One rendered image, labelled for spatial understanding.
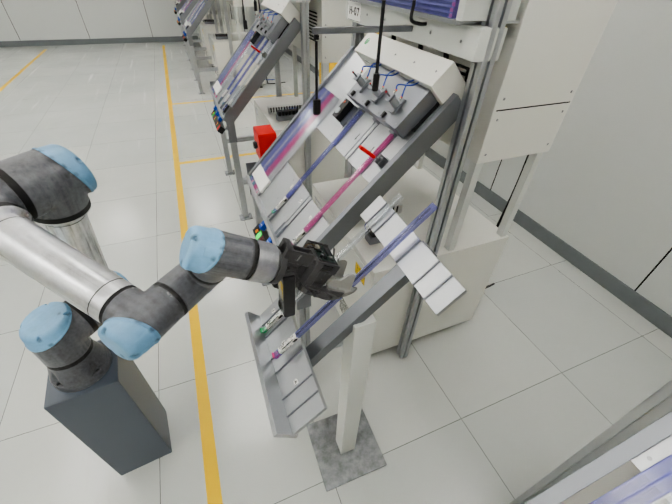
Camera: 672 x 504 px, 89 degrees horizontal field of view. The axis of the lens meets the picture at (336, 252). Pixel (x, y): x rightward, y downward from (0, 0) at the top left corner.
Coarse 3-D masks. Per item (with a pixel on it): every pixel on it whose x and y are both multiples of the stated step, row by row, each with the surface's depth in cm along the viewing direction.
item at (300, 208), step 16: (288, 176) 134; (272, 192) 138; (304, 192) 123; (272, 208) 133; (288, 208) 125; (304, 208) 119; (272, 224) 128; (288, 224) 121; (304, 224) 115; (320, 224) 110; (304, 240) 112
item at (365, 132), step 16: (352, 64) 136; (336, 80) 139; (352, 80) 131; (336, 96) 134; (320, 128) 133; (336, 128) 125; (352, 128) 119; (368, 128) 113; (384, 128) 107; (336, 144) 121; (352, 144) 115; (368, 144) 109; (400, 144) 100; (352, 160) 112; (368, 176) 103
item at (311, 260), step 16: (288, 240) 62; (288, 256) 61; (304, 256) 62; (320, 256) 64; (288, 272) 64; (304, 272) 65; (320, 272) 64; (336, 272) 66; (304, 288) 65; (320, 288) 67
